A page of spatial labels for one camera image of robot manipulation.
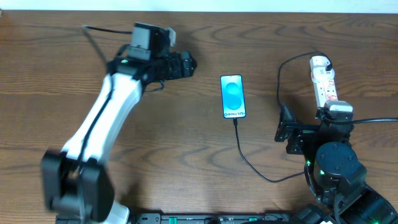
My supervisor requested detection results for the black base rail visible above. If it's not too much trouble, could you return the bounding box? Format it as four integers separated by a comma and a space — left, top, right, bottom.
128, 213, 290, 224

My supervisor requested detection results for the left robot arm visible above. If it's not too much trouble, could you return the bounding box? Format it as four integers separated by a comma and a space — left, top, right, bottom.
40, 23, 197, 224

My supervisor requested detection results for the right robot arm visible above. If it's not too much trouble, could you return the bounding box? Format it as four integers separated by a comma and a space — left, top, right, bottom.
275, 101, 397, 223

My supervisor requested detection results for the blue Galaxy smartphone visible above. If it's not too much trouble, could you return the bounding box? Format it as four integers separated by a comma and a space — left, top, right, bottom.
220, 75, 246, 119

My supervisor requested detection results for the white power strip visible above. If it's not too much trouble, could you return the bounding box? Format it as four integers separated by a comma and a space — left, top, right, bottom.
310, 55, 338, 108

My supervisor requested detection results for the black charger cable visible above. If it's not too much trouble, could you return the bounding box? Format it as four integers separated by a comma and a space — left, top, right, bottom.
232, 51, 333, 184

